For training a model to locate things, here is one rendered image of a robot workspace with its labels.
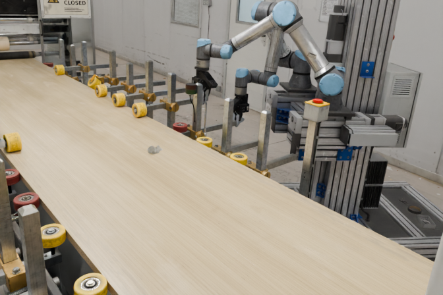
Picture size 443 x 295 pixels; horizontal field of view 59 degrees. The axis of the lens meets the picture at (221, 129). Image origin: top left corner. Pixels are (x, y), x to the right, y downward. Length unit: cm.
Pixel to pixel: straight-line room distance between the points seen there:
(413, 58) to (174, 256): 347
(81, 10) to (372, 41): 281
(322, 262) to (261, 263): 18
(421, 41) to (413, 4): 35
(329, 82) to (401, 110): 68
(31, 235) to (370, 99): 201
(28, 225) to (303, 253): 74
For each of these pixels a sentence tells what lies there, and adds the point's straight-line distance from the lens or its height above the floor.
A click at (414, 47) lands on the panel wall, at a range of 425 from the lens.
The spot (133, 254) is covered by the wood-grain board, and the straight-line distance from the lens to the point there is 119.
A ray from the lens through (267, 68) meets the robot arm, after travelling 237.
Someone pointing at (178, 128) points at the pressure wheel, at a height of 90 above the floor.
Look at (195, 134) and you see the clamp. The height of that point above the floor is 86.
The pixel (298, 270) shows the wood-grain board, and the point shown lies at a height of 90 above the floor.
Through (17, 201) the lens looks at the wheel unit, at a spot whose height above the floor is 91.
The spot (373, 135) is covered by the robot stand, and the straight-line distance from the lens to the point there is 222.
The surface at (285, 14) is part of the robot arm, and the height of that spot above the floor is 152.
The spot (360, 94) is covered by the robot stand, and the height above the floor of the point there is 108.
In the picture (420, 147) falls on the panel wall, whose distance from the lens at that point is 433.
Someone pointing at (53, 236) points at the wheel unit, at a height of 91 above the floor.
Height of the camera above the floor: 161
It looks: 19 degrees down
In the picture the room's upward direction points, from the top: 4 degrees clockwise
